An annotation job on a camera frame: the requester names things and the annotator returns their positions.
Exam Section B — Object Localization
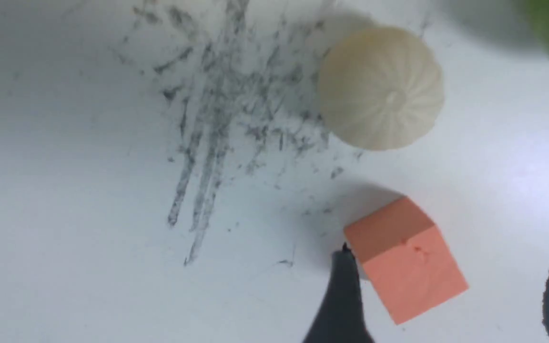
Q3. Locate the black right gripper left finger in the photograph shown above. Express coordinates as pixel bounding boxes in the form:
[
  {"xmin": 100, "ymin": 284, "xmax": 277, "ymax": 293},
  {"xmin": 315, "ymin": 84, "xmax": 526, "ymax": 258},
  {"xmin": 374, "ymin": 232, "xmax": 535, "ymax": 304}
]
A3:
[{"xmin": 303, "ymin": 243, "xmax": 374, "ymax": 343}]

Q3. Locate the white toy bun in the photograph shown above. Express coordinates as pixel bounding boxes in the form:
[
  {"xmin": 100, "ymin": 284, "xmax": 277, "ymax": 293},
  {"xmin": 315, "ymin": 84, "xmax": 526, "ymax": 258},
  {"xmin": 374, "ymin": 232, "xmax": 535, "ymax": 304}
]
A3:
[{"xmin": 317, "ymin": 26, "xmax": 445, "ymax": 151}]

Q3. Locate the orange foam cube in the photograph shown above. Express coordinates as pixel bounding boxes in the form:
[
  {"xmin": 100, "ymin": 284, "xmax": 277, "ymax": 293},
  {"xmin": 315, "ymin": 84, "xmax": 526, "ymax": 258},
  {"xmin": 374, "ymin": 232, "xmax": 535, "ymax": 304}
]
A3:
[{"xmin": 344, "ymin": 197, "xmax": 469, "ymax": 325}]

